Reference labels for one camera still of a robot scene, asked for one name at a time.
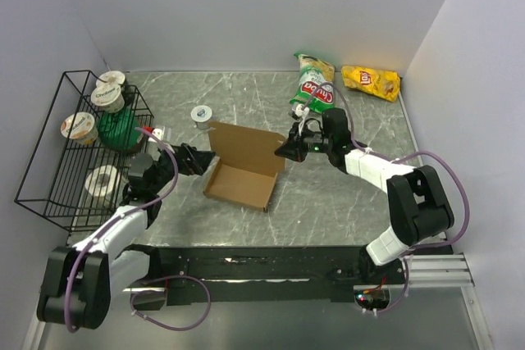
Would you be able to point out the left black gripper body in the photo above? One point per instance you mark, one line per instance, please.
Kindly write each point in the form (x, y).
(184, 165)

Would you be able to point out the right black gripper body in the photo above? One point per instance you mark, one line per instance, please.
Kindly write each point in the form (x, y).
(317, 142)

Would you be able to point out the brown cardboard box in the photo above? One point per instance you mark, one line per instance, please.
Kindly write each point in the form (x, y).
(247, 168)

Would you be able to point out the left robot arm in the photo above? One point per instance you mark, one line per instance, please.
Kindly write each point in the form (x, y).
(79, 281)

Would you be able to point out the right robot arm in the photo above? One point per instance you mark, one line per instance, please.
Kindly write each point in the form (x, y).
(418, 206)

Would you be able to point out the small white yogurt cup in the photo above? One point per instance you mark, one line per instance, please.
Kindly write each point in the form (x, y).
(201, 115)

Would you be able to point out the green Chuba snack bag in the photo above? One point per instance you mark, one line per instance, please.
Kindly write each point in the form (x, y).
(315, 79)

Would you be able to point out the green bottle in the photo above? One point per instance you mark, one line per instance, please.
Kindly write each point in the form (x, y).
(118, 131)

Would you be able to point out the white tape roll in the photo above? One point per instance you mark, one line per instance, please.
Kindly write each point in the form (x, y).
(105, 185)

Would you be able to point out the yellow Lays chips bag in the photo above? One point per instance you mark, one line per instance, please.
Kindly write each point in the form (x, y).
(384, 84)

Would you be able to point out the Chobani yogurt cup middle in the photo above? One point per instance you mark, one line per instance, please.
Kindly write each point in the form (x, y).
(108, 97)

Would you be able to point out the chobani yogurt cup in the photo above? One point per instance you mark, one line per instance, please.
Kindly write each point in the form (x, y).
(80, 128)
(108, 97)

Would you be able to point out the Chobani yogurt cup front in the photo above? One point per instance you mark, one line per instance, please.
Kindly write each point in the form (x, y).
(80, 128)

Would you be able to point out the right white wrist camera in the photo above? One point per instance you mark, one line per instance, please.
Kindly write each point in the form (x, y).
(299, 111)

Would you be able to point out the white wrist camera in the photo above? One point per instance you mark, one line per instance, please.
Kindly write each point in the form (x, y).
(299, 111)
(158, 136)

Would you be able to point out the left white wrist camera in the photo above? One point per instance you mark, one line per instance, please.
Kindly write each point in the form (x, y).
(158, 136)

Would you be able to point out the black wire rack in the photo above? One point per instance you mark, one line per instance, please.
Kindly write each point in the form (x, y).
(52, 186)

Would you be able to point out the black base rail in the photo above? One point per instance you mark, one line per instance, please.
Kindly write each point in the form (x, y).
(243, 274)

